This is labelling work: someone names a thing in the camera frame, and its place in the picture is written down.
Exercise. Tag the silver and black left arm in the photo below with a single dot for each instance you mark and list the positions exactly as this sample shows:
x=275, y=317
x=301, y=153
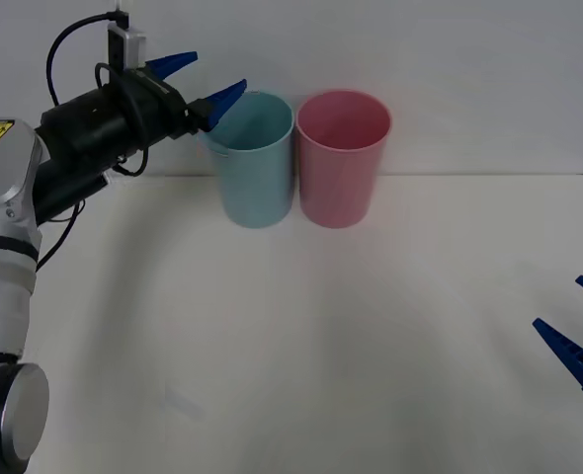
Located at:
x=5, y=276

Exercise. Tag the pale blue plastic bin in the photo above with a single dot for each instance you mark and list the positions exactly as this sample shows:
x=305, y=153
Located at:
x=257, y=190

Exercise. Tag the pink plastic bin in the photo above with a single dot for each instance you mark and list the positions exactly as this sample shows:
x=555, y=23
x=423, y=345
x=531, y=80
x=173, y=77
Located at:
x=338, y=190

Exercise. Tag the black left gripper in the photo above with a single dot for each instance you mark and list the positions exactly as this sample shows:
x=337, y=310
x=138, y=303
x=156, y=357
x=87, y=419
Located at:
x=158, y=113

